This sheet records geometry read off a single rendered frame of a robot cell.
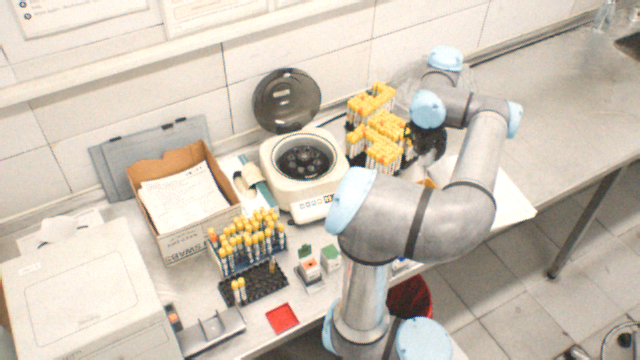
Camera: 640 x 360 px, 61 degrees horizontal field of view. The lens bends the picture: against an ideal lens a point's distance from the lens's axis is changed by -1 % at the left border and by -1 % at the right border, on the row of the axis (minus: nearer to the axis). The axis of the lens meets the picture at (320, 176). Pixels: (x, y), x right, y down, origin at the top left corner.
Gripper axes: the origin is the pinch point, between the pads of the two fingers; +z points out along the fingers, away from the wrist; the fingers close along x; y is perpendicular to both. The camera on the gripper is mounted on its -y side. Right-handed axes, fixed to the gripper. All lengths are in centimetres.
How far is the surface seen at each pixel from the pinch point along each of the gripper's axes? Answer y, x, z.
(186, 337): 72, 8, 21
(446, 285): -41, -13, 113
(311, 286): 37.8, 7.3, 24.2
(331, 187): 19.7, -16.3, 17.5
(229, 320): 61, 8, 22
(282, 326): 49, 14, 25
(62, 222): 93, -36, 15
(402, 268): 12.3, 12.7, 25.4
